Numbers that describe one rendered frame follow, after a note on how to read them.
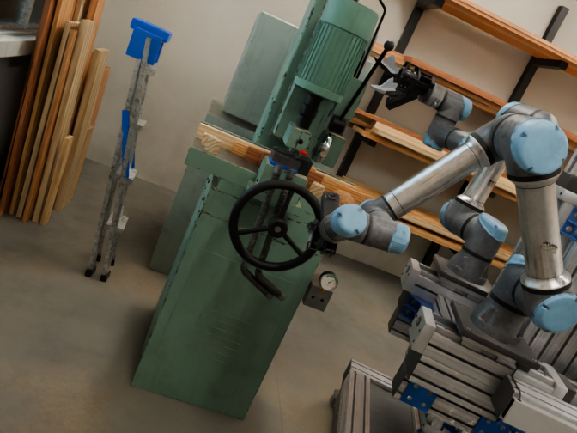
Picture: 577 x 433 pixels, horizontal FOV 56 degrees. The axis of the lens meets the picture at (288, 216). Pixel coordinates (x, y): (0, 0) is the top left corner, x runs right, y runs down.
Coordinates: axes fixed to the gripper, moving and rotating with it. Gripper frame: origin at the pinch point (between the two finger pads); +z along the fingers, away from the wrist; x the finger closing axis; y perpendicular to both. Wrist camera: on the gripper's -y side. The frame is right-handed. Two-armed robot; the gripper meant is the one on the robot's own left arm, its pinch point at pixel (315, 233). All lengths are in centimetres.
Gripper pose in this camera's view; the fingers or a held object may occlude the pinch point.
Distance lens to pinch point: 158.1
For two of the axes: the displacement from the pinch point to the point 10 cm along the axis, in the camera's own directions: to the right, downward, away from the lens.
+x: 9.5, 2.8, 1.5
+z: -2.0, 1.8, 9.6
